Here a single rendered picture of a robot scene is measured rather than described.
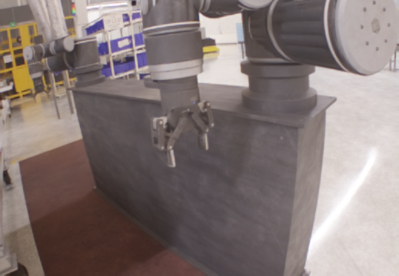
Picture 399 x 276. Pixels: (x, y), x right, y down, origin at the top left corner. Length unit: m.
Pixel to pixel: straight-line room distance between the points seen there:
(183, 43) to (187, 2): 0.08
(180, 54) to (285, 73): 0.34
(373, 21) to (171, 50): 0.38
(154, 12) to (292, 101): 0.44
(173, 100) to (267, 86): 0.34
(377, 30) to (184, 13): 0.36
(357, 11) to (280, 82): 0.34
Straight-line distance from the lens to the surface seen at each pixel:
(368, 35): 0.52
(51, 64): 2.16
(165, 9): 0.46
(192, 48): 0.47
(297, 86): 0.77
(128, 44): 3.97
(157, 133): 0.49
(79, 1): 5.83
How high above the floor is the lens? 1.13
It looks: 19 degrees down
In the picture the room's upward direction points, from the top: 7 degrees counter-clockwise
